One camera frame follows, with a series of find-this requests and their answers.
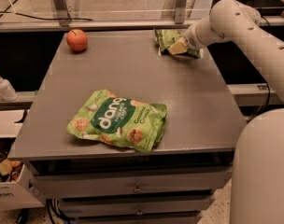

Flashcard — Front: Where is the white pump sanitizer bottle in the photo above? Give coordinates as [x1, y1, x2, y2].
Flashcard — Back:
[0, 76, 18, 102]

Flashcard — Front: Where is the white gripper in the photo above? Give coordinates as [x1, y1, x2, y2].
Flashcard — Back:
[167, 26, 202, 55]

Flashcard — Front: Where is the grey drawer cabinet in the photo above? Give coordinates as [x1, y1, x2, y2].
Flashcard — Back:
[9, 31, 245, 224]

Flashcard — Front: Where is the grey metal rail frame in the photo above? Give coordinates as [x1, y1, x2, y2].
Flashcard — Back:
[0, 0, 284, 33]

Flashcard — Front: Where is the green jalapeno chip bag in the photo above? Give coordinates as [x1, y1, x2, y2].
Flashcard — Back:
[154, 29, 201, 59]

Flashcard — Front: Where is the white cardboard box with snacks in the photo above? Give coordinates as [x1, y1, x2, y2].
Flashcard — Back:
[0, 109, 45, 212]

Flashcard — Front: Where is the green dang rice chips bag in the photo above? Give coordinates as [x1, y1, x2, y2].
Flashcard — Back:
[66, 90, 167, 152]

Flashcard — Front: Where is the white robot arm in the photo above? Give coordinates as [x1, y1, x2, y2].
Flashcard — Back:
[175, 0, 284, 224]

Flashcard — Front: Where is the red apple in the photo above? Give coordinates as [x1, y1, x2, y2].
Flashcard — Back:
[66, 29, 88, 52]

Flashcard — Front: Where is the black cable on floor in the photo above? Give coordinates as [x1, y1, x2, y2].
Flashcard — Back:
[0, 0, 94, 22]

